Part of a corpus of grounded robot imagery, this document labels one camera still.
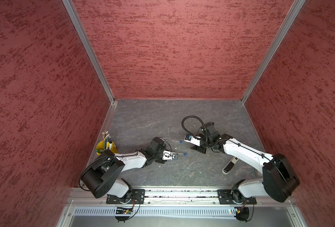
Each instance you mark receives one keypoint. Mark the pens in cup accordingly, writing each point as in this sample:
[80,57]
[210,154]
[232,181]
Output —
[106,140]

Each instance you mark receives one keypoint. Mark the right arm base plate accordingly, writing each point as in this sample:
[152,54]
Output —
[225,197]

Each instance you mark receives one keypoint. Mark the yellow cup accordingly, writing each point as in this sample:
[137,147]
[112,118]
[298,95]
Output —
[102,146]

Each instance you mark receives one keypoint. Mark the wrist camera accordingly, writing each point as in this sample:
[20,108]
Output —
[195,140]
[168,155]

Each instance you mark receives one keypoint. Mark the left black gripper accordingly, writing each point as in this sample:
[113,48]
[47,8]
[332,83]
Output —
[163,148]

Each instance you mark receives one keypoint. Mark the black marker on table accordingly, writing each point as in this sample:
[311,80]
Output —
[230,165]

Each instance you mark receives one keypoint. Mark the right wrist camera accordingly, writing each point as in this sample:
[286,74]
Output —
[195,140]

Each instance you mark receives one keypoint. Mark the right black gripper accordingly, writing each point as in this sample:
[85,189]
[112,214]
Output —
[199,149]

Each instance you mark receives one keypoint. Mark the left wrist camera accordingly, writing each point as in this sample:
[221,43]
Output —
[168,155]

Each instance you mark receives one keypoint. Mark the aluminium front rail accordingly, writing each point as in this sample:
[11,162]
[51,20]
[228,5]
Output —
[175,196]

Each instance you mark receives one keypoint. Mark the white slotted cable duct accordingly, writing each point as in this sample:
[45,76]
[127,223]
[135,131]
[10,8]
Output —
[175,212]

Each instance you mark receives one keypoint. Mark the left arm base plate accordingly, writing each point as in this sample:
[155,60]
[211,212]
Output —
[137,195]

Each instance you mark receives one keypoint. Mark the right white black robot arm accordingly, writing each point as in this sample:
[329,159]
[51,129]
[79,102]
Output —
[278,179]

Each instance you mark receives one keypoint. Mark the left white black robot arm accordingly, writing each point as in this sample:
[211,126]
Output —
[102,176]

